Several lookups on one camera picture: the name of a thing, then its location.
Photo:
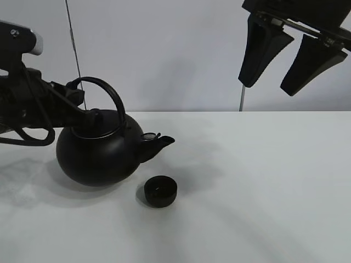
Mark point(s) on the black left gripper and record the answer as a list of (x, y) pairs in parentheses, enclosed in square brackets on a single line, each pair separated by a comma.
[(19, 108)]

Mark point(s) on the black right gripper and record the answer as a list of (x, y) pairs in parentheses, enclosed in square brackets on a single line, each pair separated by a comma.
[(266, 39)]

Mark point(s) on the black round kettle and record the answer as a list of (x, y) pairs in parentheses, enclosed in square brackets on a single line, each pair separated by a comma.
[(111, 149)]

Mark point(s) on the small black teacup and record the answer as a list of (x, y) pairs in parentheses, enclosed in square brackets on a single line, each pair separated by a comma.
[(160, 191)]

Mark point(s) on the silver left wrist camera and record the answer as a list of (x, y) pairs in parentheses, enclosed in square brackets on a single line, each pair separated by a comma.
[(17, 40)]

